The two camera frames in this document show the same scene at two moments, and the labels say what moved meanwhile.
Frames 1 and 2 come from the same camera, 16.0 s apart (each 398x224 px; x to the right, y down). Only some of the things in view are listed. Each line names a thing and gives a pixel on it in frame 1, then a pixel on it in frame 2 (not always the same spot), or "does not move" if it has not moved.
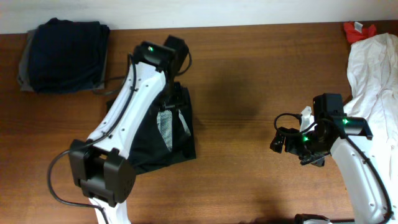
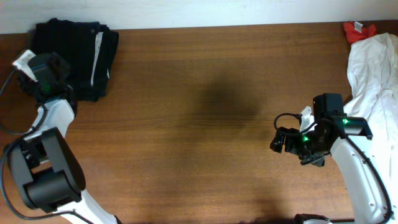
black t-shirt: x=168 y=138 → x=89 y=48
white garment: x=372 y=66 does not move
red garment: x=354 y=31 does not move
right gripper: x=290 y=144 does not move
